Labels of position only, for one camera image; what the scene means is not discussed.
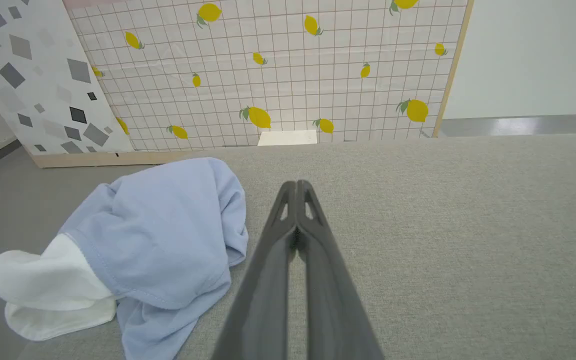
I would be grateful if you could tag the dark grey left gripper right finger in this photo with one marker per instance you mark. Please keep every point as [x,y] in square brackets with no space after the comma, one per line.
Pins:
[333,310]

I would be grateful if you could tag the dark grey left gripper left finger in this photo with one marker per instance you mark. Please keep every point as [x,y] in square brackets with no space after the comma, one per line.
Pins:
[263,300]

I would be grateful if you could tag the light blue white-sleeved garment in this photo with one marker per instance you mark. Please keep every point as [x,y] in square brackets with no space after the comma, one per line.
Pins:
[158,230]

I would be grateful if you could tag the grey fabric sofa cushion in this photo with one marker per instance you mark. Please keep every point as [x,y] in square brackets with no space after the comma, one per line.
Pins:
[468,250]

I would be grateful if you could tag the light wooden base board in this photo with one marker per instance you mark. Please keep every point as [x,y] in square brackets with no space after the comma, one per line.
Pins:
[118,159]

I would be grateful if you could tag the lemon print grid panel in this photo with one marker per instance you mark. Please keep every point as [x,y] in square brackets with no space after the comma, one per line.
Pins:
[288,75]

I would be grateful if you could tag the grey terrazzo print panel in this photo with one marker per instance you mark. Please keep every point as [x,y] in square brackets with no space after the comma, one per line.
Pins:
[33,75]

